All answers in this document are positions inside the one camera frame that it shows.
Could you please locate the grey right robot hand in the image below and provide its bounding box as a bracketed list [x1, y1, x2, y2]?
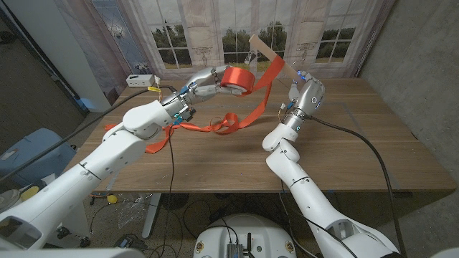
[279, 71, 327, 133]

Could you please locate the wooden hanger with metal clips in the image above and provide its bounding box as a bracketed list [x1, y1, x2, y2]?
[243, 34, 310, 82]

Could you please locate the blue plastic bin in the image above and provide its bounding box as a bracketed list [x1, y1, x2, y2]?
[0, 128, 78, 181]

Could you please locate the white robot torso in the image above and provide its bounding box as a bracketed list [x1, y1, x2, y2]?
[193, 214, 298, 258]

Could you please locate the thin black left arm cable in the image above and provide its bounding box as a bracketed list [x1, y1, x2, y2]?
[157, 123, 177, 258]

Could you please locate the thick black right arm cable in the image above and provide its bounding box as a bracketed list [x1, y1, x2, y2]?
[307, 115, 408, 258]

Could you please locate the white rolling cart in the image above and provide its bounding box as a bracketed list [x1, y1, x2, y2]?
[53, 211, 90, 249]

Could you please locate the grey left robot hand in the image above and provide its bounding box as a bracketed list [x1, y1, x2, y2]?
[162, 65, 249, 125]

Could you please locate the clear plastic bag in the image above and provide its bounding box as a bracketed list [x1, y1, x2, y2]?
[118, 195, 150, 229]

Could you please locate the black floor power adapter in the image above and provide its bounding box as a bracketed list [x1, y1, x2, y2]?
[114, 235, 148, 251]

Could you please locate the black and yellow device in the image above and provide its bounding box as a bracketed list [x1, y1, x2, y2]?
[19, 185, 40, 202]

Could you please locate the black round floor base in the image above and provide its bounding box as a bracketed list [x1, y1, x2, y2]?
[160, 193, 190, 211]

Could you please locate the white power strip box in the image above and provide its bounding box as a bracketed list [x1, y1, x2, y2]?
[126, 74, 156, 88]

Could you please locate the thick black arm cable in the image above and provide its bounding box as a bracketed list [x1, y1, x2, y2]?
[307, 115, 408, 258]
[0, 85, 177, 181]

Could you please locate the orange ribbon with spool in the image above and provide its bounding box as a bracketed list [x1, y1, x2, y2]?
[104, 55, 287, 156]

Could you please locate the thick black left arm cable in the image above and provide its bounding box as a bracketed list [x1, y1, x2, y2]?
[0, 85, 177, 181]

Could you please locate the white table leg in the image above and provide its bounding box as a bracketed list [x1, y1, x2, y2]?
[142, 193, 162, 240]

